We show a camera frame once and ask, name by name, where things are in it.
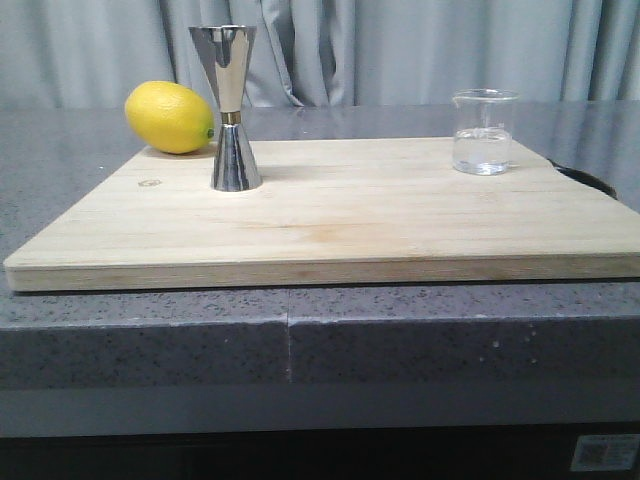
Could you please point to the white QR code label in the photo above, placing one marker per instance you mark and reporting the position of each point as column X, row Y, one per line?
column 605, row 453

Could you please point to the grey curtain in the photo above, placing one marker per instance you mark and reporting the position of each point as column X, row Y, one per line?
column 86, row 54

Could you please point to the yellow lemon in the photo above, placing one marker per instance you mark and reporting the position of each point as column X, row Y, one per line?
column 169, row 117

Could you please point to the clear glass beaker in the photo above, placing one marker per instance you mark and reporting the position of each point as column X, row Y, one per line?
column 483, row 130

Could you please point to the steel double jigger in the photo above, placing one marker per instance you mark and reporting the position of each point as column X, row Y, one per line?
column 224, row 52

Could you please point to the wooden cutting board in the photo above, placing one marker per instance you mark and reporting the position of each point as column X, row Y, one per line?
column 330, row 212

